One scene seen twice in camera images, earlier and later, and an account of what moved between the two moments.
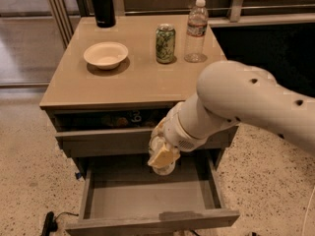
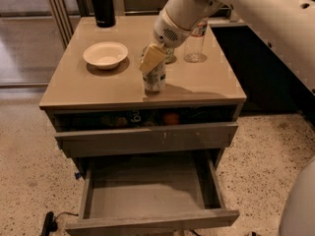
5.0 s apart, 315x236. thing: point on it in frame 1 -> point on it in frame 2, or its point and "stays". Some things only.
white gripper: [176, 133] -> [167, 31]
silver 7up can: [156, 143] -> [155, 80]
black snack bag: [132, 118] stays
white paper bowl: [106, 55] stays
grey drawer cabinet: [110, 85] stays
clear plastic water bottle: [196, 32] stays
